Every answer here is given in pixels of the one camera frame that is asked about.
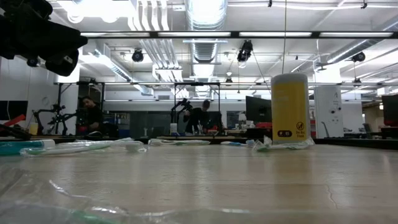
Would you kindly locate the black computer monitor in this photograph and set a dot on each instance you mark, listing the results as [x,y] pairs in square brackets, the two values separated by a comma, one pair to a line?
[391,110]
[258,109]

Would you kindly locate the yellow wipes canister white lid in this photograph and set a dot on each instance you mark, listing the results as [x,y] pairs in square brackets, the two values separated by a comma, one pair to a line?
[289,109]

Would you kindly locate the black background robot arm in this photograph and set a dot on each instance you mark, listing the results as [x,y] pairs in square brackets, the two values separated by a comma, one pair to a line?
[57,118]
[180,107]

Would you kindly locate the black wall screen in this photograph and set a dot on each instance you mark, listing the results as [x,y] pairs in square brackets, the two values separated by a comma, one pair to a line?
[12,109]

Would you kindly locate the white column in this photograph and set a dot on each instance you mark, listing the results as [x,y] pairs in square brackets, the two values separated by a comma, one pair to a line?
[328,105]

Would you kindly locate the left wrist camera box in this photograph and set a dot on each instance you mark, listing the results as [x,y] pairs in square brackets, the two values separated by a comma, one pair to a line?
[25,7]

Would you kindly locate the black ceiling spotlight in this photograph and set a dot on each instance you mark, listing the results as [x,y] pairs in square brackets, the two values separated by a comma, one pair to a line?
[32,62]
[137,56]
[359,57]

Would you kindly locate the teal mouthwash bottle white cap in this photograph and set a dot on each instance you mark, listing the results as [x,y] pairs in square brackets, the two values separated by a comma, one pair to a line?
[18,147]

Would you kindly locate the person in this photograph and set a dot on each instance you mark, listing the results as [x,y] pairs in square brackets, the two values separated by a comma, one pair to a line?
[93,116]
[197,119]

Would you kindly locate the black overhead camera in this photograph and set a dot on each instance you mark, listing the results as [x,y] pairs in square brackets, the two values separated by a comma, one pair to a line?
[245,51]

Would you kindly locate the yellow container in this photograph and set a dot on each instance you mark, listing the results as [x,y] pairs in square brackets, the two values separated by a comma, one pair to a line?
[33,129]

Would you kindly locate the black overhead light beam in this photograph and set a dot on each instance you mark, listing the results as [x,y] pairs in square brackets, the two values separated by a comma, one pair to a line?
[315,34]

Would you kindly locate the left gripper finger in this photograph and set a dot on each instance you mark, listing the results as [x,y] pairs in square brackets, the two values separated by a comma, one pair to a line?
[68,39]

